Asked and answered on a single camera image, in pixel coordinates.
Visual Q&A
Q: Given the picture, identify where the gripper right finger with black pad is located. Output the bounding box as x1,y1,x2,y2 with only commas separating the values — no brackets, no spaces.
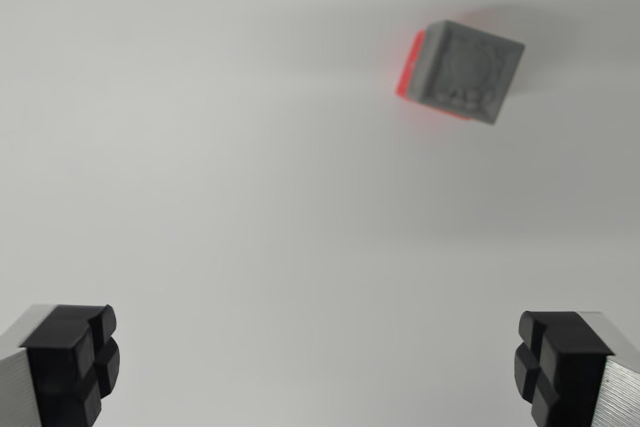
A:
513,310,640,427

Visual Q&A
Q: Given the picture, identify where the grey embossed rubber cube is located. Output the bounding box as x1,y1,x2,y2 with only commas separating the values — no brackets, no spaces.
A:
405,20,526,125

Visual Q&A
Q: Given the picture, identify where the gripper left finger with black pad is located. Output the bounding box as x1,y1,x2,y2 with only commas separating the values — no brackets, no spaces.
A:
0,303,122,427

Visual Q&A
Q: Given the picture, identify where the red embossed rubber cube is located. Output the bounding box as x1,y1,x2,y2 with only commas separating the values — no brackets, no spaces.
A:
394,29,474,123

